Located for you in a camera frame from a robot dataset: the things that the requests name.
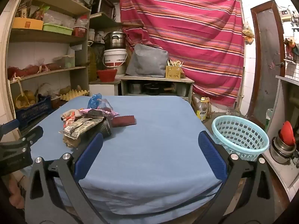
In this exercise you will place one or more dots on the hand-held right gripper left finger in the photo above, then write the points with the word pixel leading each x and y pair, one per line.
pixel 88 156

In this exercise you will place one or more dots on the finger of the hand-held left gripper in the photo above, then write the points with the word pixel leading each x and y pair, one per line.
pixel 23 144
pixel 9 126

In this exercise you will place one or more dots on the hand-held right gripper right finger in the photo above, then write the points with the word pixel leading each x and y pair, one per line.
pixel 212 156

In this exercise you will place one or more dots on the brown paper wrapper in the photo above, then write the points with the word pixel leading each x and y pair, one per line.
pixel 70 141

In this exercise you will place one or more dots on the light blue plastic basket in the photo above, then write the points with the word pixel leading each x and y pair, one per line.
pixel 240 149

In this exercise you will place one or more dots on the black ribbed paper cup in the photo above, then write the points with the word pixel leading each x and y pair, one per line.
pixel 104 128

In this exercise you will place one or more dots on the red snack wrapper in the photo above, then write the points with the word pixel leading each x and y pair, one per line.
pixel 70 121

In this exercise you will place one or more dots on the dark purple snack packet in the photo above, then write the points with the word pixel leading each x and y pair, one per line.
pixel 93 113

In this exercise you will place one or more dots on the maroon scouring pad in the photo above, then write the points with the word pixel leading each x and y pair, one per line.
pixel 107 109
pixel 123 120

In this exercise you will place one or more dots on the blue plastic bag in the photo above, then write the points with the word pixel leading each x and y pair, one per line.
pixel 94 100

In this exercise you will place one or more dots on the pink clear plastic bag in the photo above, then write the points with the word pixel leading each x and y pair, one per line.
pixel 108 103

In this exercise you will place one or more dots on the person's left hand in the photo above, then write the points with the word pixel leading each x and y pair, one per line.
pixel 15 193

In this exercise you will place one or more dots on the blue plastic crate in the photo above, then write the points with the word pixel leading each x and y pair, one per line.
pixel 32 113

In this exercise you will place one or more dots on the yellow woven basket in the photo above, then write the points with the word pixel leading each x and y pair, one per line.
pixel 24 101

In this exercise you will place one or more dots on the cooking oil bottle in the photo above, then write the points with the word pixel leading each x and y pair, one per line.
pixel 202 112

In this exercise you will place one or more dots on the yellow egg tray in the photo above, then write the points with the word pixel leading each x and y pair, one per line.
pixel 74 95

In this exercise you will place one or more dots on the blue tablecloth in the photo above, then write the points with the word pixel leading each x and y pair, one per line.
pixel 151 140

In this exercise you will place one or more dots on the white green plastic bag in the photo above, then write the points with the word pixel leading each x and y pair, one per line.
pixel 269 119

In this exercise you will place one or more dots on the stack of steel pots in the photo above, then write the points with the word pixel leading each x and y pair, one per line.
pixel 280 150

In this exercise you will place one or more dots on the white side cabinet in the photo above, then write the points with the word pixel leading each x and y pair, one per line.
pixel 102 89

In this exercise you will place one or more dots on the red plastic lid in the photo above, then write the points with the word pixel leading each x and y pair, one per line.
pixel 288 133

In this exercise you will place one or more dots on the small steel pot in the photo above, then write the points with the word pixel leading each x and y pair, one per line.
pixel 134 88

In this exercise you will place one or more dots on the red plastic basket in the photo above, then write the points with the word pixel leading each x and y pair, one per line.
pixel 106 75

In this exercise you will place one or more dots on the black pan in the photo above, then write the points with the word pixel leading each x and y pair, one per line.
pixel 151 89

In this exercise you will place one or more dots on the yellow wooden utensil box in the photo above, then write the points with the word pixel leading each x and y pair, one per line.
pixel 172 72

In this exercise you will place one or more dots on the wooden shelf unit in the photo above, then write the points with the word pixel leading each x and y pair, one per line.
pixel 46 40

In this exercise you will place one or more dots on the low wooden cabinet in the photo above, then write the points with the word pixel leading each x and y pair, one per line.
pixel 158 79

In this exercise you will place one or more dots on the white plastic bucket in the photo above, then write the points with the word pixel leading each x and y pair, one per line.
pixel 115 59

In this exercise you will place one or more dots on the yellow cardboard box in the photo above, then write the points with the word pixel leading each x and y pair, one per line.
pixel 26 23

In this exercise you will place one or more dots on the green plastic tray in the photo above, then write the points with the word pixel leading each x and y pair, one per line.
pixel 57 29

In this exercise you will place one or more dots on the brown framed door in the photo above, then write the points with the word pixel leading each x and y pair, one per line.
pixel 268 63

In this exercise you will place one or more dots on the grey cushion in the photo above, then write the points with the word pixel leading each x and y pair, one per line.
pixel 147 60

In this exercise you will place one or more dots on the small red mesh basket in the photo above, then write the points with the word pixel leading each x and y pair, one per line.
pixel 80 31

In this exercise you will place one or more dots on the red striped cloth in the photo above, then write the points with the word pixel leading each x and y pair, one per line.
pixel 186 39

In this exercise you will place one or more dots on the large steel pot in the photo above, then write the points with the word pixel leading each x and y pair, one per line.
pixel 115 39

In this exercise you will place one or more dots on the hanging orange plastic bag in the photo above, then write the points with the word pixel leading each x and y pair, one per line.
pixel 248 33

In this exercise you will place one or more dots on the black oven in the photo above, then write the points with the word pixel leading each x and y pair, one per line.
pixel 108 8

